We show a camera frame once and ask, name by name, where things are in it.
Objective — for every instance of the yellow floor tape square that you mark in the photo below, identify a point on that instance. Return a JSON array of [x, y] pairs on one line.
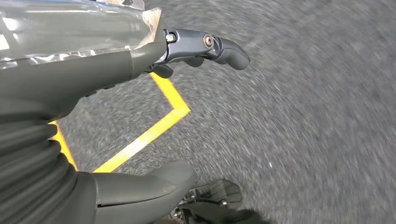
[[170, 92]]

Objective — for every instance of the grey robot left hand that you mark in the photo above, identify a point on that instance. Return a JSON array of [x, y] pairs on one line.
[[77, 77]]

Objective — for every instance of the black robot foot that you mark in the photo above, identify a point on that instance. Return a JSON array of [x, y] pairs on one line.
[[216, 204]]

